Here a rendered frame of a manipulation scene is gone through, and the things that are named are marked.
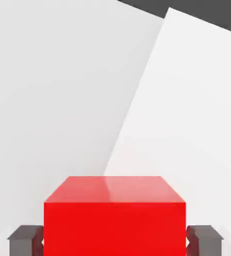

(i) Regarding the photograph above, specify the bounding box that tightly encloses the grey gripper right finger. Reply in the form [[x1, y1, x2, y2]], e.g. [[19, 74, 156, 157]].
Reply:
[[185, 225, 225, 256]]

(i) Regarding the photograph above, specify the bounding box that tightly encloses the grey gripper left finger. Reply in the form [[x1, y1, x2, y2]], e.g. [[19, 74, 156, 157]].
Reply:
[[6, 225, 45, 256]]

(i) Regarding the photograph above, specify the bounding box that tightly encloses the small red cube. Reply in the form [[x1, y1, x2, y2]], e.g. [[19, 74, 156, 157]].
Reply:
[[43, 175, 187, 256]]

